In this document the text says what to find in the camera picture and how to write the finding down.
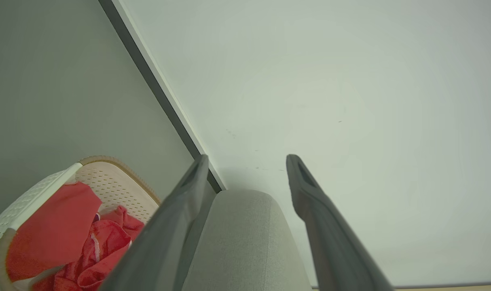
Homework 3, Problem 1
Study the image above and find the red garment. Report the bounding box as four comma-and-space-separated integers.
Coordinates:
6, 182, 102, 282
31, 205, 145, 291

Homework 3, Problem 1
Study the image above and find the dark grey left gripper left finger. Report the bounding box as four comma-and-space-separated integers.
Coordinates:
99, 154, 218, 291

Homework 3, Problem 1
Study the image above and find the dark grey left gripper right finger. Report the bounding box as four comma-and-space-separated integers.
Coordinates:
286, 154, 395, 291

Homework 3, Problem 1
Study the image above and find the black and white baseboard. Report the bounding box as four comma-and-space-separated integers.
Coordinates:
98, 0, 226, 193

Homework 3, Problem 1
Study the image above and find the white perforated laundry basket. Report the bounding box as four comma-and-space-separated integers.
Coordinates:
0, 156, 161, 291

